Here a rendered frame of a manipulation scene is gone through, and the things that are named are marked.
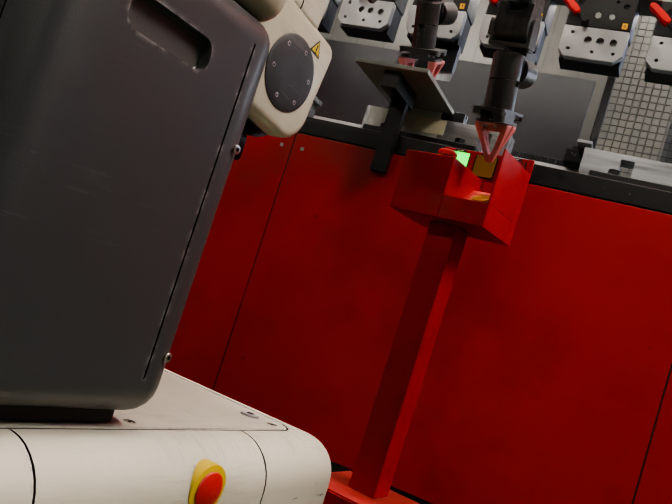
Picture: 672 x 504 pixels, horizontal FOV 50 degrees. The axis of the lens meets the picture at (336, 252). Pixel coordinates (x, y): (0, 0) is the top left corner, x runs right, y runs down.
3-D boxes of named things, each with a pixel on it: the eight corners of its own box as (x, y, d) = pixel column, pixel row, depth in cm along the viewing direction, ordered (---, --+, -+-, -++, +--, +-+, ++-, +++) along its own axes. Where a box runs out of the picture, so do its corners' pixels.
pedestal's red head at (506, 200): (388, 206, 142) (416, 120, 143) (422, 226, 155) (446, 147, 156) (482, 226, 131) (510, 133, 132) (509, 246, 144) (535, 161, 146)
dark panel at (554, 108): (246, 143, 266) (283, 32, 268) (249, 145, 267) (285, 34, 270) (555, 216, 221) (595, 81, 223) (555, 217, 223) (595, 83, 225)
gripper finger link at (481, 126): (514, 166, 141) (523, 117, 139) (500, 164, 135) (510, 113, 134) (482, 161, 145) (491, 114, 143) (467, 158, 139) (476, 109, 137)
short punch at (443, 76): (413, 74, 190) (423, 40, 191) (415, 77, 192) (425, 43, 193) (449, 80, 186) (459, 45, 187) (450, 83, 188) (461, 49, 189)
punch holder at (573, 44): (555, 54, 174) (575, -10, 175) (558, 68, 182) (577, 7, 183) (620, 63, 168) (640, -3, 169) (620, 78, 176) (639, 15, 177)
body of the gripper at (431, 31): (408, 51, 180) (411, 20, 178) (446, 57, 176) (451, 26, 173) (397, 53, 175) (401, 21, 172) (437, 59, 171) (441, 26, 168)
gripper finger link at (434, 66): (414, 86, 182) (419, 48, 179) (441, 91, 179) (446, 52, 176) (404, 89, 177) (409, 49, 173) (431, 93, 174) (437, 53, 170)
